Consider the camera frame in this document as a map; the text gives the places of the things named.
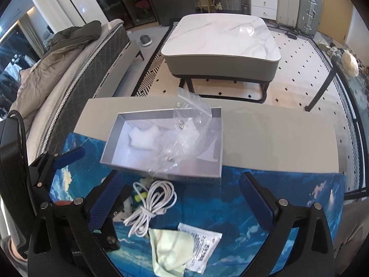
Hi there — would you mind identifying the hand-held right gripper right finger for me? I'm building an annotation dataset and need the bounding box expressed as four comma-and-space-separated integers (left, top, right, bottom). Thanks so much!
239, 172, 335, 277

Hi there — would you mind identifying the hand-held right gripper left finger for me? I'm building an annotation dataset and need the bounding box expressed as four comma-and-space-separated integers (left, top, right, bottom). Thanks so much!
27, 171, 125, 277

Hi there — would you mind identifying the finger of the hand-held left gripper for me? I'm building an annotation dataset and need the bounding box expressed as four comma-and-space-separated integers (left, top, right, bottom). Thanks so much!
94, 183, 134, 253
29, 147, 86, 205

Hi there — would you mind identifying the white cable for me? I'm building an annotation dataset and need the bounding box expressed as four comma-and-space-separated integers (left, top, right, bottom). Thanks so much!
124, 180, 178, 238

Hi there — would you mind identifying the grey cardboard box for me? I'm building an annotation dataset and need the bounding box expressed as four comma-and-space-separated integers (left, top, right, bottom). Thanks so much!
99, 107, 224, 186

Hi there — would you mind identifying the pale green cloth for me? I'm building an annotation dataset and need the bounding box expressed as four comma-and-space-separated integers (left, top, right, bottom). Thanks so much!
148, 228, 191, 275

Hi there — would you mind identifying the white printed packet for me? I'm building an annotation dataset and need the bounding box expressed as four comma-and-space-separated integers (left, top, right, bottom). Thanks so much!
177, 223, 222, 274

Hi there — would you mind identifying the person's left hand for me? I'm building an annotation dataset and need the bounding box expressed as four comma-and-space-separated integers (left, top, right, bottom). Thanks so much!
7, 237, 29, 263

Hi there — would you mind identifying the blue sky printed mat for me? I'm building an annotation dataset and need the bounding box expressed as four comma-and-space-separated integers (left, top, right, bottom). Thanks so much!
49, 131, 346, 277

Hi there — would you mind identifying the white foam piece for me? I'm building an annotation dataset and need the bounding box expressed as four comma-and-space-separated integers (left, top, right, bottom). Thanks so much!
128, 125, 162, 149

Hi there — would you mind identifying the beige blanket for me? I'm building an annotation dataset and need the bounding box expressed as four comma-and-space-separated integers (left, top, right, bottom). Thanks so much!
16, 39, 90, 139

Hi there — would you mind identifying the beige cloth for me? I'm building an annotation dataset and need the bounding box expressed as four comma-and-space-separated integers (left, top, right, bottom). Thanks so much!
331, 205, 369, 277

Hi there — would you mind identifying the clear plastic zip bag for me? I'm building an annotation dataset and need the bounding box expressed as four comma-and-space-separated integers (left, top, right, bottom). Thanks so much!
157, 88, 214, 171

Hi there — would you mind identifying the olive jacket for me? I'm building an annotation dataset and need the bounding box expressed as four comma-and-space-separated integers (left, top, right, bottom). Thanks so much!
48, 20, 103, 58

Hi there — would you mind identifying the white patterned rug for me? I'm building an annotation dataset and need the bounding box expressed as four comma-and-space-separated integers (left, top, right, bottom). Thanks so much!
131, 20, 369, 202

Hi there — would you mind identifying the marble top coffee table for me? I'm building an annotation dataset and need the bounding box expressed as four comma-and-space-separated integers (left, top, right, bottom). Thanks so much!
161, 14, 281, 104

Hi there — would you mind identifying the dark glass cabinet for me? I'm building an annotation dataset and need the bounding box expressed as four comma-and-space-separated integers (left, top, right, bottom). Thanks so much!
121, 0, 199, 29

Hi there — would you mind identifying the grey green suitcase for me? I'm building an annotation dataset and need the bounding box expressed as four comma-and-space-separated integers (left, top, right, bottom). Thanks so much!
297, 0, 323, 36

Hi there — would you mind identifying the cream suitcase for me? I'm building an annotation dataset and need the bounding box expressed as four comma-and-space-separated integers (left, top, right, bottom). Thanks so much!
272, 0, 302, 28

